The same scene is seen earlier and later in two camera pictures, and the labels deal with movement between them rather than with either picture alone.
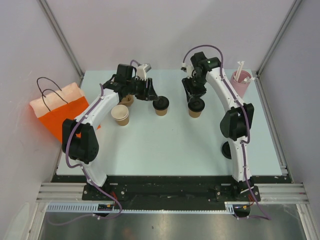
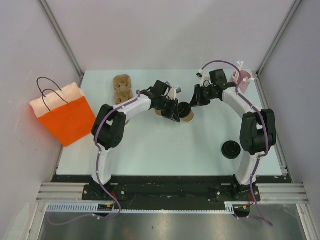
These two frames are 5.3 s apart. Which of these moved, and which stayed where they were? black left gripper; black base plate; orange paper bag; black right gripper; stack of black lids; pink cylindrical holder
Moved: black right gripper; black left gripper
Stayed: stack of black lids; orange paper bag; pink cylindrical holder; black base plate
